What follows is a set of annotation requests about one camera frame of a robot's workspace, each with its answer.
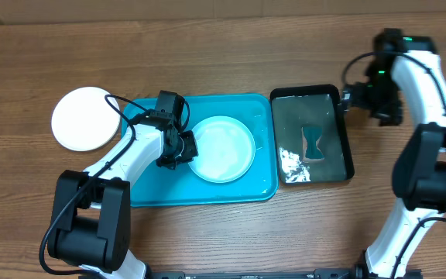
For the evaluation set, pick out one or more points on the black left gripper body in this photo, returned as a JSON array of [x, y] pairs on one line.
[[185, 150]]

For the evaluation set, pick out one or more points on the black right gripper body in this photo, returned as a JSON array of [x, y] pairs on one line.
[[348, 96]]

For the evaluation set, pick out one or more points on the light blue plate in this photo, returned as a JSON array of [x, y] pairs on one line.
[[226, 149]]

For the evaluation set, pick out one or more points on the white plate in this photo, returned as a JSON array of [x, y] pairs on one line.
[[85, 119]]

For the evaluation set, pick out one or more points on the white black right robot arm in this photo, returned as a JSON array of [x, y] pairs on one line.
[[405, 70]]

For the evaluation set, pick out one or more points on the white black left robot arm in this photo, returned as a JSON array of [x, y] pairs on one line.
[[90, 227]]

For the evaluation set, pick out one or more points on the teal plastic serving tray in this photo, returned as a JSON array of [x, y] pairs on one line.
[[159, 186]]

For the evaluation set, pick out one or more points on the black water-filled tray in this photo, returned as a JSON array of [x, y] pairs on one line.
[[314, 105]]

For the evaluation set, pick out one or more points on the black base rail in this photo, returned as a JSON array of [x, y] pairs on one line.
[[246, 275]]

